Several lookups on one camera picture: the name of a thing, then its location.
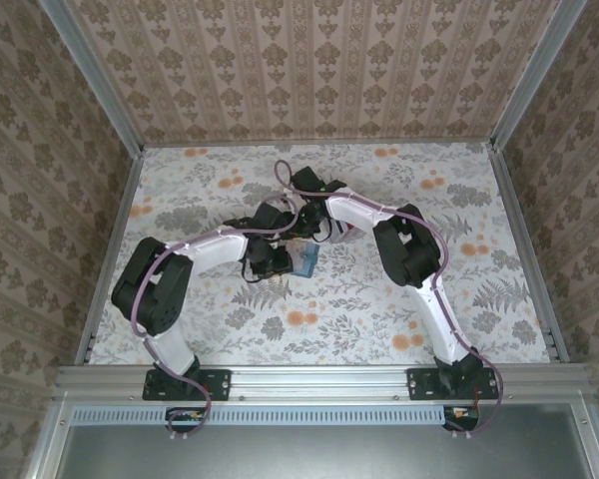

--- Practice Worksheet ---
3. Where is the teal leather card holder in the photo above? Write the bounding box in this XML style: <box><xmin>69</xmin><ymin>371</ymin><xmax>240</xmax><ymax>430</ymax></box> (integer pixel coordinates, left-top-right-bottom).
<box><xmin>285</xmin><ymin>240</ymin><xmax>321</xmax><ymax>279</ymax></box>

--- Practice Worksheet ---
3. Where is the floral printed table cover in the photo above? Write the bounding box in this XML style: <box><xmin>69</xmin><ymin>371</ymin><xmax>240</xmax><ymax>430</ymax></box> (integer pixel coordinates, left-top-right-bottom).
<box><xmin>87</xmin><ymin>144</ymin><xmax>553</xmax><ymax>367</ymax></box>

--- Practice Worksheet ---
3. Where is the wide aluminium front beam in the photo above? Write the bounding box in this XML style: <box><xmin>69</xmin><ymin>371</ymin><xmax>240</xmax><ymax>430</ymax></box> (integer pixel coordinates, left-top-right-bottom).
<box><xmin>54</xmin><ymin>362</ymin><xmax>594</xmax><ymax>403</ymax></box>

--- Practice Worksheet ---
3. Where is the small black connector board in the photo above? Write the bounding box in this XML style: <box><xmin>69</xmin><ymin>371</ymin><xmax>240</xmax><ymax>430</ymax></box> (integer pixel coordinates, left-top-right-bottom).
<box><xmin>164</xmin><ymin>405</ymin><xmax>207</xmax><ymax>434</ymax></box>
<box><xmin>441</xmin><ymin>404</ymin><xmax>481</xmax><ymax>433</ymax></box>

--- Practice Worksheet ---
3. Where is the grey metal sheet panel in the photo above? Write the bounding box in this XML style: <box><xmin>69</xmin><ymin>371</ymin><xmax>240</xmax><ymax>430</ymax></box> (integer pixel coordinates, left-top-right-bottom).
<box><xmin>62</xmin><ymin>403</ymin><xmax>585</xmax><ymax>479</ymax></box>

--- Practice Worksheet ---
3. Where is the thin black camera cable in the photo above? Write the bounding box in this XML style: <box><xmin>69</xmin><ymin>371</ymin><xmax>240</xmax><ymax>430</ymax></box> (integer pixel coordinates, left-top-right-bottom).
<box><xmin>240</xmin><ymin>257</ymin><xmax>262</xmax><ymax>285</ymax></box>

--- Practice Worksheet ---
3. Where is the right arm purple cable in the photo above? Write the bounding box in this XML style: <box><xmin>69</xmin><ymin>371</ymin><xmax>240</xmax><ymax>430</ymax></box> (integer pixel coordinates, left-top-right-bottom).
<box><xmin>274</xmin><ymin>159</ymin><xmax>506</xmax><ymax>441</ymax></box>

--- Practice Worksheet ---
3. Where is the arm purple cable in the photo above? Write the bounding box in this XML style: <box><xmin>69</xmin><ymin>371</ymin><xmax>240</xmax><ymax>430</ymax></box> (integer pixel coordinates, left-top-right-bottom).
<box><xmin>274</xmin><ymin>159</ymin><xmax>506</xmax><ymax>441</ymax></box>
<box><xmin>132</xmin><ymin>195</ymin><xmax>300</xmax><ymax>443</ymax></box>

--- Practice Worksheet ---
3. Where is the aluminium back rail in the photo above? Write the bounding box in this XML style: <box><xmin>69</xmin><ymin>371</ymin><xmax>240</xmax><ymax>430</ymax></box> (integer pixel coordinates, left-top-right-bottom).
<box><xmin>142</xmin><ymin>141</ymin><xmax>493</xmax><ymax>150</ymax></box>

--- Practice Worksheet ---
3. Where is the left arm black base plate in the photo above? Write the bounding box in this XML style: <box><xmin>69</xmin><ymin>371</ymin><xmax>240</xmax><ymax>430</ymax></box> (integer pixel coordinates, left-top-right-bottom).
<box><xmin>142</xmin><ymin>367</ymin><xmax>232</xmax><ymax>402</ymax></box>

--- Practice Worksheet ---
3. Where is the aluminium side rail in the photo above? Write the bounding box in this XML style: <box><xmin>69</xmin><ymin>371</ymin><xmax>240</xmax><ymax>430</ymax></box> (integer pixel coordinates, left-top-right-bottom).
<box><xmin>487</xmin><ymin>144</ymin><xmax>568</xmax><ymax>365</ymax></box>
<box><xmin>74</xmin><ymin>147</ymin><xmax>146</xmax><ymax>368</ymax></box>

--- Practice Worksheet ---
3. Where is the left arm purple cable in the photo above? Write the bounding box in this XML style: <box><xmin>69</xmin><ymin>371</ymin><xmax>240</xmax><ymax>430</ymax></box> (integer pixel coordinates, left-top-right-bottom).
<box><xmin>132</xmin><ymin>195</ymin><xmax>300</xmax><ymax>443</ymax></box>

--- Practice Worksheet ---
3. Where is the grey slotted cable duct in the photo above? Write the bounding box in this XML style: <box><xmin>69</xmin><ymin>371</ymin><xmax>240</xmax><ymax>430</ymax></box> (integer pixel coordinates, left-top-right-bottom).
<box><xmin>72</xmin><ymin>404</ymin><xmax>448</xmax><ymax>426</ymax></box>

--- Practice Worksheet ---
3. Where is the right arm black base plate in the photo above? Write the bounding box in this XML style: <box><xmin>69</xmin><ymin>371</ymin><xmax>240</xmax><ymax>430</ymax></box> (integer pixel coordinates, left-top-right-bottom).
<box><xmin>406</xmin><ymin>367</ymin><xmax>499</xmax><ymax>402</ymax></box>

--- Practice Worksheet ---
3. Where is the aluminium corner post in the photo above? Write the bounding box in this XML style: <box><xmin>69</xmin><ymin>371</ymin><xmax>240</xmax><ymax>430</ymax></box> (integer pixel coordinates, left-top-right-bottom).
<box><xmin>487</xmin><ymin>0</ymin><xmax>589</xmax><ymax>151</ymax></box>
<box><xmin>38</xmin><ymin>0</ymin><xmax>147</xmax><ymax>157</ymax></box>

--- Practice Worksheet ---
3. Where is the aluminium lower frame bar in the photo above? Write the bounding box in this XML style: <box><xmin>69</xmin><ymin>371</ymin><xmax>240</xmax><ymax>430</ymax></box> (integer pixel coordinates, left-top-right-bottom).
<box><xmin>571</xmin><ymin>396</ymin><xmax>599</xmax><ymax>479</ymax></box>
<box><xmin>22</xmin><ymin>393</ymin><xmax>76</xmax><ymax>479</ymax></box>

